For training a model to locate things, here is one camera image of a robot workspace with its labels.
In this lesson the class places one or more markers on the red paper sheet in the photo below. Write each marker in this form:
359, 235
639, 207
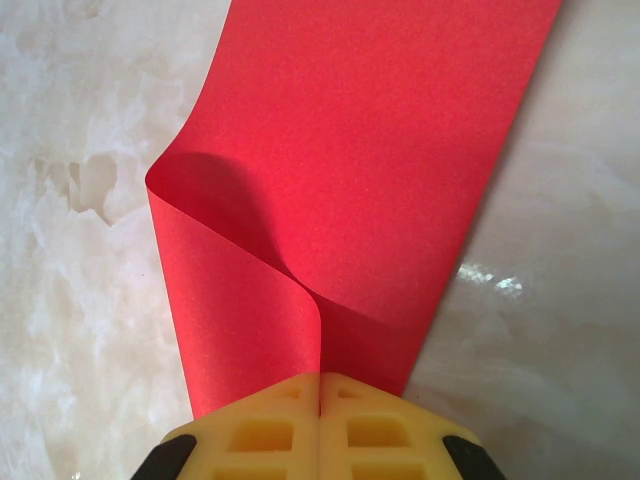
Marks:
350, 150

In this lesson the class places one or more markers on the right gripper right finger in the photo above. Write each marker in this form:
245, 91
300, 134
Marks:
380, 435

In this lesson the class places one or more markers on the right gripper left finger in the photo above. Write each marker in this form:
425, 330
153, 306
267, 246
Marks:
260, 435

